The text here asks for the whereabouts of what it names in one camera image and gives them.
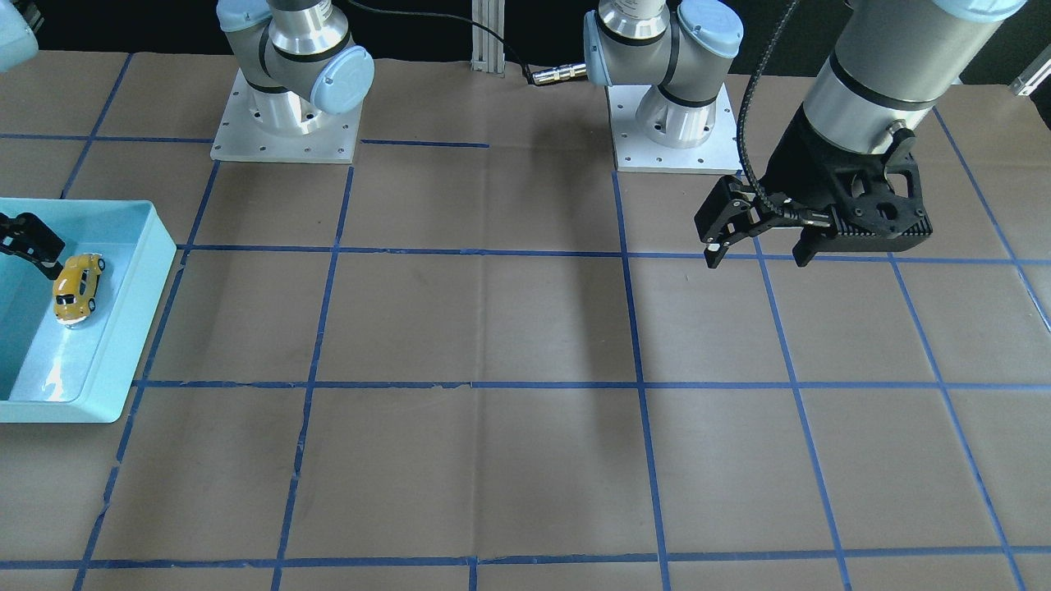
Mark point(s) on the brown paper table mat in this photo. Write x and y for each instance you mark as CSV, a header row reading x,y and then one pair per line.
x,y
480,358

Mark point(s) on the aluminium frame post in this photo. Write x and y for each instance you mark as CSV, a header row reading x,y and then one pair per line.
x,y
487,50

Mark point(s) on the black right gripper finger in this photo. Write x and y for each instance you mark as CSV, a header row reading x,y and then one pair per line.
x,y
26,236

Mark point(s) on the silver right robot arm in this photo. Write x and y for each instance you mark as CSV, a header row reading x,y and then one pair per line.
x,y
302,48

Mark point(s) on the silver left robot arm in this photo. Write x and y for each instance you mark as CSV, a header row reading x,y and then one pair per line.
x,y
890,65

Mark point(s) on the yellow beetle toy car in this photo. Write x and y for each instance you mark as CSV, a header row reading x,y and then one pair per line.
x,y
75,289

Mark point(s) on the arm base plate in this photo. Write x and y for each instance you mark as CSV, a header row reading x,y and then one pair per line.
x,y
259,127
673,127

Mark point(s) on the light blue plastic bin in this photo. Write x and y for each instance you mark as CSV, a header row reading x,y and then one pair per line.
x,y
82,374

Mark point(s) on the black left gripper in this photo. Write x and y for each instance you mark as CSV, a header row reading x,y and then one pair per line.
x,y
793,161

